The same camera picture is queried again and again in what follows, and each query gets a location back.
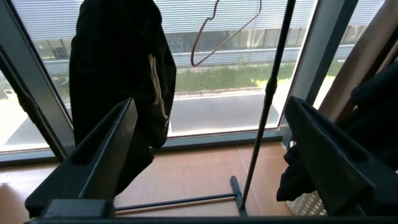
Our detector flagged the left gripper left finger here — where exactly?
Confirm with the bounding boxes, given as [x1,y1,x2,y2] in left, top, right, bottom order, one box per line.
[24,96,138,218]

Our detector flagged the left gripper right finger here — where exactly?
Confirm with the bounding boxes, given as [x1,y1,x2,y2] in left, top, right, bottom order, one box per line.
[284,95,398,216]

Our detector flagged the black clothes rack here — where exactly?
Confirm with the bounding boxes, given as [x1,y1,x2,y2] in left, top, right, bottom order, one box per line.
[0,0,298,218]

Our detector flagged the pink clothes hanger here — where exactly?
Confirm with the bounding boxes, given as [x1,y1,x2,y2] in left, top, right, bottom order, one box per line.
[190,0,262,68]

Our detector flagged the beige curtain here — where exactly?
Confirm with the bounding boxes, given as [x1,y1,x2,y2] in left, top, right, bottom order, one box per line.
[317,0,398,125]

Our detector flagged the black shorts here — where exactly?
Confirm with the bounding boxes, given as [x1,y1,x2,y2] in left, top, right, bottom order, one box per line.
[68,0,177,197]

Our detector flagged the black garment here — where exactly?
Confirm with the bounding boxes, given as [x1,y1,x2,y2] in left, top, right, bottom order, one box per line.
[275,60,398,203]

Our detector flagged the white laundry basket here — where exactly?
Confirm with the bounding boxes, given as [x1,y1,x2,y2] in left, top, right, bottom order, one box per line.
[285,190,327,217]

